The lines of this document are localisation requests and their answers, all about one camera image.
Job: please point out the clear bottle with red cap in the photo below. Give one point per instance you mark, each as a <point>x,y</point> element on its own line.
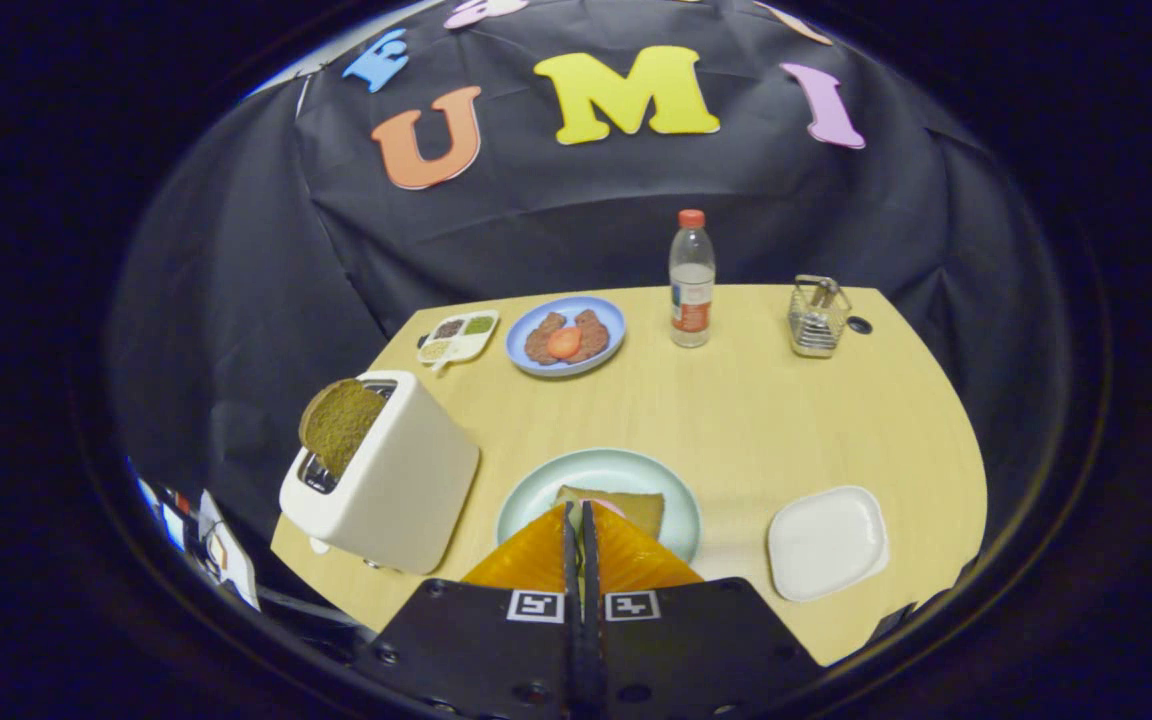
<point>692,300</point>

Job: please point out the orange tomato slice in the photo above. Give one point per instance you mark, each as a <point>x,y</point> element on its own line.
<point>564,343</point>

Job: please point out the pale green round plate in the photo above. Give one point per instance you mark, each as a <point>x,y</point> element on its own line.
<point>576,470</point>

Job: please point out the blue round plate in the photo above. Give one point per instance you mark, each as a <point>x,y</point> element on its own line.
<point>576,306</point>

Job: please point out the brown meat patty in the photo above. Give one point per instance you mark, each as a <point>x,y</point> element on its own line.
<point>539,342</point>
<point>594,330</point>

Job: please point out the white divided condiment tray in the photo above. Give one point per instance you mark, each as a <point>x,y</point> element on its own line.
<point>458,335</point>

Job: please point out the white square plate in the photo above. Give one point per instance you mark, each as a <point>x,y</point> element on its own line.
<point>826,545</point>

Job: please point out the dark brown toast slice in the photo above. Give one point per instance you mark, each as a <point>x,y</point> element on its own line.
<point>341,425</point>

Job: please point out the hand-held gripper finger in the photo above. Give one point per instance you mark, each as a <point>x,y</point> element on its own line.
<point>569,570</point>
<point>591,570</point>

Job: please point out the white toaster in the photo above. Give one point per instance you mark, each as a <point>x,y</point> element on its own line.
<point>406,480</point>

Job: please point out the pink ham slice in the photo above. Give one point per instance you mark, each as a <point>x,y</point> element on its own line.
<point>609,506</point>

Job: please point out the light brown bread slice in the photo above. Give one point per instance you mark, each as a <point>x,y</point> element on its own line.
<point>641,510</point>

